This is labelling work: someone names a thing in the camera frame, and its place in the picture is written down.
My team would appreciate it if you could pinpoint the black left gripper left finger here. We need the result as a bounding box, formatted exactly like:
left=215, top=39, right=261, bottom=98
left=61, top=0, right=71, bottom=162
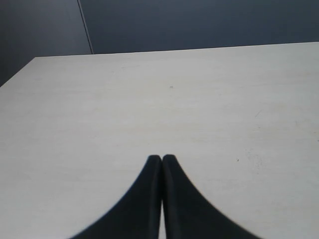
left=73, top=155, right=163, bottom=239

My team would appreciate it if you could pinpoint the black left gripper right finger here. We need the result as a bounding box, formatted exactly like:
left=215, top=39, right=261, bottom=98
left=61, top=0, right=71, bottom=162
left=162, top=154, right=258, bottom=239

